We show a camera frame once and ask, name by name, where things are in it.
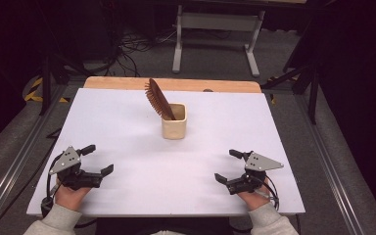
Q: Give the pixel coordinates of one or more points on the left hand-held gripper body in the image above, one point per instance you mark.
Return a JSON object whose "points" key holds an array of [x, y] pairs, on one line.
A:
{"points": [[66, 161]]}

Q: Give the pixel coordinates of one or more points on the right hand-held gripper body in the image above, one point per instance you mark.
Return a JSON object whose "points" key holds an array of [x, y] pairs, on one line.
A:
{"points": [[261, 163]]}

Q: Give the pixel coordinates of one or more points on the cream square cup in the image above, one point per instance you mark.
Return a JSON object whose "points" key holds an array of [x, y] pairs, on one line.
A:
{"points": [[174, 130]]}

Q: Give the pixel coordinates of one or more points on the brown wooden hairbrush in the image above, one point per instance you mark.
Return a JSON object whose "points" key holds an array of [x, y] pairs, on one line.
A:
{"points": [[158, 98]]}

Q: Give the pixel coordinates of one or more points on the person's right hand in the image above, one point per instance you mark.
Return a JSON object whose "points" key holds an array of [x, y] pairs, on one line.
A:
{"points": [[254, 199]]}

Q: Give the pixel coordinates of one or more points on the person's left hand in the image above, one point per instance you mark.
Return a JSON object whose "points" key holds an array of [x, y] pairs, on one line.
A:
{"points": [[70, 198]]}

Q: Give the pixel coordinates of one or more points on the white board sheet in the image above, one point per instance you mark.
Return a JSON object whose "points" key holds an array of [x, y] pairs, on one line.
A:
{"points": [[127, 137]]}

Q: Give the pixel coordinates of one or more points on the yellow black hazard tape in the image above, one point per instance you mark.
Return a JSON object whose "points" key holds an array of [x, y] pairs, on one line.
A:
{"points": [[34, 91]]}

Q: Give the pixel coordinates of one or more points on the black tripod stand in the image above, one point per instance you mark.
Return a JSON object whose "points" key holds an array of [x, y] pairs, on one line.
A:
{"points": [[312, 94], [45, 84]]}

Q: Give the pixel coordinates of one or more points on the aluminium rail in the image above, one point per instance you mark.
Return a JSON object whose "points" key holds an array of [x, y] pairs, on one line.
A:
{"points": [[326, 163], [19, 156]]}

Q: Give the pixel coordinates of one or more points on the grey metal table frame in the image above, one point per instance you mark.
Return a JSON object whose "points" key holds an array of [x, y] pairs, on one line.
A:
{"points": [[220, 21]]}

